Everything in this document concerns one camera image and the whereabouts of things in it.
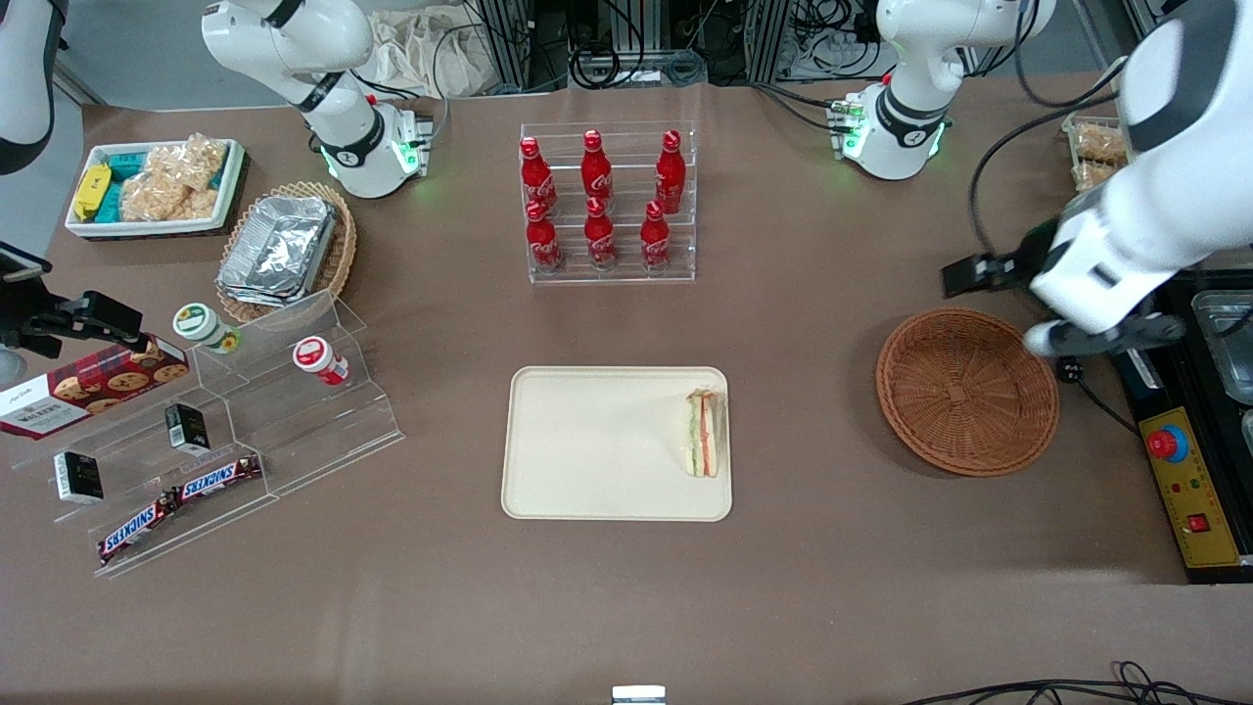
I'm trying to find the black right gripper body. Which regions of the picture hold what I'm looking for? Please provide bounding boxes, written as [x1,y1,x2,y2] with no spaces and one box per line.
[0,292,66,359]

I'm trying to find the triangle sandwich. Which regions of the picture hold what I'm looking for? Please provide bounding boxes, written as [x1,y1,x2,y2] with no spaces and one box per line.
[683,389,728,479]

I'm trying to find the round brown wicker basket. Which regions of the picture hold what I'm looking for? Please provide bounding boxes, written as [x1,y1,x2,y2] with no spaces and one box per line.
[876,309,1060,478]

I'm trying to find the oval light wicker basket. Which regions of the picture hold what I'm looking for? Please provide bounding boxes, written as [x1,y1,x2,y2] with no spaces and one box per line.
[214,181,358,325]

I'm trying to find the cream rectangular serving tray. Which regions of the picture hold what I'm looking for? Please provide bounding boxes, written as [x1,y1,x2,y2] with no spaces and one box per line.
[501,366,733,522]

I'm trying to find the black countertop appliance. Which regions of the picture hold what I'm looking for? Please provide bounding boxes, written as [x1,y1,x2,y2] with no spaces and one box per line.
[1114,269,1253,586]

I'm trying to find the red tartan cookie box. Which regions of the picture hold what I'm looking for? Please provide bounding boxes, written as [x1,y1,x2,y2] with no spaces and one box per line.
[0,336,191,443]

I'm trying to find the stainless steel food pan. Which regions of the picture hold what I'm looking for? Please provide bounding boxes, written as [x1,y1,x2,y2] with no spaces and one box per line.
[1189,290,1253,408]

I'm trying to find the white rectangular snack bin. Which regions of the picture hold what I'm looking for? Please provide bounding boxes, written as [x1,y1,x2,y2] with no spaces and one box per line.
[65,138,246,239]

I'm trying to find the green lid yogurt cup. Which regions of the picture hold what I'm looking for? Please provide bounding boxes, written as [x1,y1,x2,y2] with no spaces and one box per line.
[173,303,242,354]

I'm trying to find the yellow snack pack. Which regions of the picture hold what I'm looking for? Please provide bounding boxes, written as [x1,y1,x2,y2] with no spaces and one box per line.
[73,164,113,223]

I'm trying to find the bagged bread snacks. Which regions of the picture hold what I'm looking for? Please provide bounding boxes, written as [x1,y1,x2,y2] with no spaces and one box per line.
[1071,124,1129,189]

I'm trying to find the clear bag rice crackers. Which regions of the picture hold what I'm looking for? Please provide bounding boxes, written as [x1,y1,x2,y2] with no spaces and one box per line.
[179,133,232,194]
[121,147,218,223]

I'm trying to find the small black box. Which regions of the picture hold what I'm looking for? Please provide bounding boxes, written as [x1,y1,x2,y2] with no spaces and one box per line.
[53,450,105,505]
[163,402,210,455]

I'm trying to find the teal snack box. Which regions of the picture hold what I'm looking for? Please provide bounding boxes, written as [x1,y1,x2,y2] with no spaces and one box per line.
[98,147,150,225]

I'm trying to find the yellow control panel box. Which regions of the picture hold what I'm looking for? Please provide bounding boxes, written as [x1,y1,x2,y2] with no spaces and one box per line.
[1138,406,1244,570]

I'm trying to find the aluminium foil container stack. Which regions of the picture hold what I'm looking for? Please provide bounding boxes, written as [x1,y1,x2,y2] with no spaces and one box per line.
[216,194,340,307]

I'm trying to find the snickers chocolate bar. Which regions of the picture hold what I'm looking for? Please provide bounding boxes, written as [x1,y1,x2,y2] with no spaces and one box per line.
[97,493,183,568]
[176,454,264,503]

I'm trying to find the red lid yogurt cup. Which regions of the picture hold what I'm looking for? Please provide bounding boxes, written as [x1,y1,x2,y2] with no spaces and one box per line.
[293,336,350,387]

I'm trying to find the clear acrylic tiered stand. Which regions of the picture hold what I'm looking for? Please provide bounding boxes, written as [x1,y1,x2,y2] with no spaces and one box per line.
[0,289,405,580]

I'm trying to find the clear acrylic bottle rack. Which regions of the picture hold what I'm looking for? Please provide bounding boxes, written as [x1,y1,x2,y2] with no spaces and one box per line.
[519,120,699,286]

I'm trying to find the red cola bottle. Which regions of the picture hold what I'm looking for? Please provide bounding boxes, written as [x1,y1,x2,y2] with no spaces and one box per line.
[640,201,672,271]
[519,136,558,214]
[584,197,618,271]
[655,129,686,215]
[580,129,614,207]
[526,201,563,273]

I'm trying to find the beige cloth bag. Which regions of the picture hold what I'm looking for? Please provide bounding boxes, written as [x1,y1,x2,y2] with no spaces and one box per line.
[366,6,493,100]

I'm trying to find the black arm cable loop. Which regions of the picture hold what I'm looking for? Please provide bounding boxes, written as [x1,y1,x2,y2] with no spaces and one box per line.
[967,90,1129,261]

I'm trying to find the black power cable with plug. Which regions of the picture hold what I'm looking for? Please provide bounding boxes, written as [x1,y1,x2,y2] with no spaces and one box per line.
[1055,357,1142,438]

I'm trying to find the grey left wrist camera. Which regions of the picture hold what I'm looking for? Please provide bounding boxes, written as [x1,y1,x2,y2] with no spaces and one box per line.
[1023,321,1077,359]

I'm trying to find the white wire basket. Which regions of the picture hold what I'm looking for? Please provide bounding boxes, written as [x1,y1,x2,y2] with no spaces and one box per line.
[1061,113,1134,193]

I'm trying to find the black floor cables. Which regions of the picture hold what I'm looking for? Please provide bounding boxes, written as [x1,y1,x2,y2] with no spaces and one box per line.
[899,661,1253,705]

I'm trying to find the black background cable bundle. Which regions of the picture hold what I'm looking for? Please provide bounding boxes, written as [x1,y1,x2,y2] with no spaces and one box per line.
[568,20,708,91]

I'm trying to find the aluminium frame rack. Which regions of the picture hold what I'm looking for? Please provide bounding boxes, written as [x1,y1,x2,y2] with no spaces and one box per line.
[468,0,796,91]

